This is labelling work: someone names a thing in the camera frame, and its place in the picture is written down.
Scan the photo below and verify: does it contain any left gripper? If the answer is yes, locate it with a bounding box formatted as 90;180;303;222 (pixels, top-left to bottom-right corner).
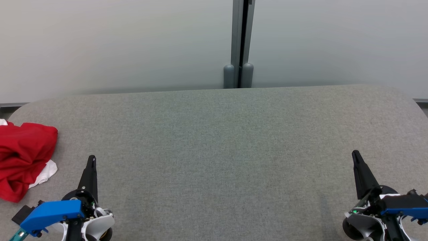
50;155;116;241

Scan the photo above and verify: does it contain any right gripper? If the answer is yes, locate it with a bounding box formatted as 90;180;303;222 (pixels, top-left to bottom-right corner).
342;150;413;241

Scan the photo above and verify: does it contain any red and white jersey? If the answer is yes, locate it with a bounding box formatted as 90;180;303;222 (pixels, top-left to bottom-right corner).
0;121;58;203

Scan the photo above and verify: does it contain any teal left cable connector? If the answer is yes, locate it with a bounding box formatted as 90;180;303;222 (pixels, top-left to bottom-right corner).
8;228;30;241

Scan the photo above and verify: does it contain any grey metal partition post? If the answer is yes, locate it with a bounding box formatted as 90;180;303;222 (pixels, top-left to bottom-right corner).
223;0;256;89

